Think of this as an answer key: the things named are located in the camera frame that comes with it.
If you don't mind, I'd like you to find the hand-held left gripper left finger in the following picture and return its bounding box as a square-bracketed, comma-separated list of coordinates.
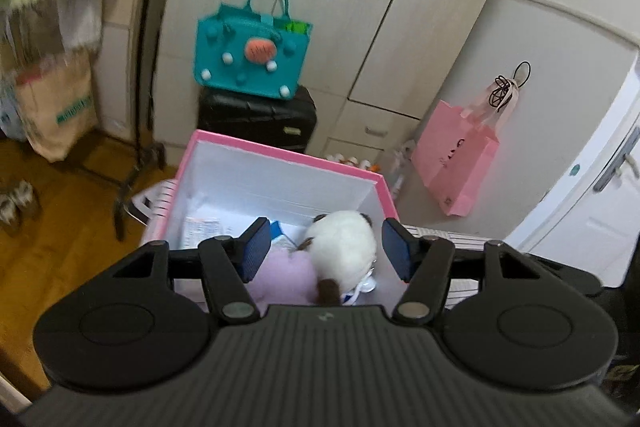
[112, 216, 273, 325]

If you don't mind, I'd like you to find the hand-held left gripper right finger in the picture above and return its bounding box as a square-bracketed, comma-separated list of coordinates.
[381, 217, 536, 325]

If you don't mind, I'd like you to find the blue wet wipes pack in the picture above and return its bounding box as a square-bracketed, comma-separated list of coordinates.
[267, 219, 297, 244]

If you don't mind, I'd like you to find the purple fluffy cloth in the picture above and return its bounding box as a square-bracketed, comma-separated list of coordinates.
[247, 249, 321, 305]

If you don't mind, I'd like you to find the panda plush toy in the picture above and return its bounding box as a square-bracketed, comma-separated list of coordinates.
[300, 209, 378, 305]

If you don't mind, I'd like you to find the pink cardboard box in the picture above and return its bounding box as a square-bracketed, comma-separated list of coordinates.
[142, 129, 401, 308]

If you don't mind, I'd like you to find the white door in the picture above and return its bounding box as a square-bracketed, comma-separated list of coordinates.
[502, 52, 640, 288]

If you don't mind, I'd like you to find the white plastic packaging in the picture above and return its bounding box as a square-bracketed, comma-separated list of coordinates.
[389, 141, 417, 202]

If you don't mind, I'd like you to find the pink paper bag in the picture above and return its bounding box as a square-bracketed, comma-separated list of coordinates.
[410, 99, 501, 218]

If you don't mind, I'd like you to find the white plastic stool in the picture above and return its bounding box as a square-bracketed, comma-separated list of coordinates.
[127, 179, 179, 228]

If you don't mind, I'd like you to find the black suitcase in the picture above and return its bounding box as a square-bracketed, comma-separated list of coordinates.
[197, 84, 318, 155]

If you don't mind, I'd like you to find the hanging pale tote bag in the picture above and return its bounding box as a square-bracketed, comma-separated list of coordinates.
[457, 62, 533, 132]

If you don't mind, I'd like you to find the teal felt handbag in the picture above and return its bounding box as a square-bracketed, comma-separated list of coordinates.
[194, 0, 313, 100]

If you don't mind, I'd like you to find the black clothes rack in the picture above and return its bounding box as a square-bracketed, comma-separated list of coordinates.
[112, 0, 173, 243]

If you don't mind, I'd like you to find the pair of fluffy slippers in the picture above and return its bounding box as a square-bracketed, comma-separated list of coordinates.
[0, 179, 42, 226]

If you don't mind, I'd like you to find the brown paper bag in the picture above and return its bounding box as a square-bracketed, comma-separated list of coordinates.
[12, 52, 101, 162]

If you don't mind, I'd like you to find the beige wardrobe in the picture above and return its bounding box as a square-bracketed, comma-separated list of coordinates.
[150, 0, 531, 188]

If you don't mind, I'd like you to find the silver door handle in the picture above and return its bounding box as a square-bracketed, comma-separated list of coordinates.
[595, 127, 640, 192]

